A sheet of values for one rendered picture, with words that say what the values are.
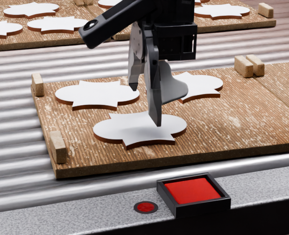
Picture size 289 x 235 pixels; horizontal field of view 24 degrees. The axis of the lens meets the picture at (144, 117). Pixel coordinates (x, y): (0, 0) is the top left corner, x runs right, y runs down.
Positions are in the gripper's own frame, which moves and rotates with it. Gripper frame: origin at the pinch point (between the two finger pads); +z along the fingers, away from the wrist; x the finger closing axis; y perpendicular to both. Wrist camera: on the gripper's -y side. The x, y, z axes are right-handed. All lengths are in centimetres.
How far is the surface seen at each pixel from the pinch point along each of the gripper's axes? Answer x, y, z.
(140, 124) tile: 0.7, 0.1, 2.8
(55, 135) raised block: -4.2, -13.7, 1.3
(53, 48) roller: 53, -7, 6
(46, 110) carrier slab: 12.0, -13.0, 4.0
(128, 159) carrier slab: -9.1, -4.1, 3.8
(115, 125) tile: 1.3, -3.8, 2.9
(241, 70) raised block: 20.2, 24.7, 2.1
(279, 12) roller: 71, 56, 5
